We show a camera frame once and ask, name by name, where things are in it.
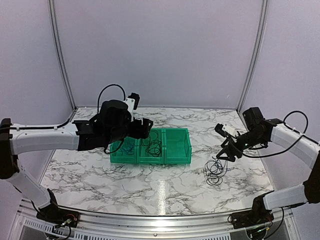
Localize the right aluminium frame post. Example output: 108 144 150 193
236 0 269 113

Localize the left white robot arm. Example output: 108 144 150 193
0 92 153 223

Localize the right green bin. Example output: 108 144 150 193
163 128 192 165

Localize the dark blue cable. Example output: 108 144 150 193
204 157 228 177
206 174 225 186

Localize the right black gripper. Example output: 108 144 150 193
216 129 266 162

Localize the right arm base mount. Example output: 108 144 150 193
227 209 274 229

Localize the left aluminium frame post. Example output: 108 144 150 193
47 0 77 111

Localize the aluminium frame post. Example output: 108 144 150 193
236 0 269 113
47 0 77 111

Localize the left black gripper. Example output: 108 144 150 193
105 117 153 145

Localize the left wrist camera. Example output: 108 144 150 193
124 92 140 116

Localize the front aluminium rail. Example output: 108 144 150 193
8 199 301 240

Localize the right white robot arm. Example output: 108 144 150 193
214 107 320 225

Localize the light blue cable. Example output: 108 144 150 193
119 137 136 156

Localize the middle green bin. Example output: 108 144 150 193
137 128 165 165

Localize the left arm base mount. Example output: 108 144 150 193
36 206 80 228

